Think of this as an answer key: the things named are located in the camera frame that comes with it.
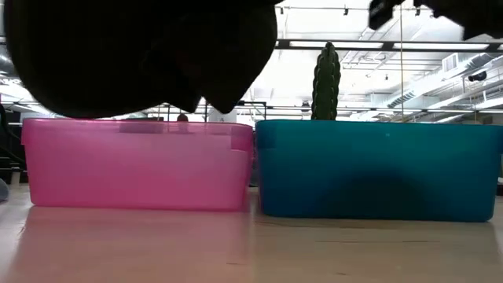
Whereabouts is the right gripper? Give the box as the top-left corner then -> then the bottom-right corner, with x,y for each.
368,0 -> 503,42

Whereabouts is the teal translucent plastic bin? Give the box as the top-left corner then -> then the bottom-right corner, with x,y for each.
255,119 -> 503,223

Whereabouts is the pink translucent plastic bin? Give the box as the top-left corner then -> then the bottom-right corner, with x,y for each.
20,117 -> 255,213

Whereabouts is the black aluminium rig frame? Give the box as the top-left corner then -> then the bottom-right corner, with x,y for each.
274,38 -> 503,52

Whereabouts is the tall green cactus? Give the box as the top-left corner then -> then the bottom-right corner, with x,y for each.
310,41 -> 342,122

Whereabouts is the black round ceiling fixture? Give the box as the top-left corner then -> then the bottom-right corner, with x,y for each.
467,70 -> 489,83

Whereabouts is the black background stand frame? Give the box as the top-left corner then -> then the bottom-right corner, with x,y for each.
234,100 -> 269,121

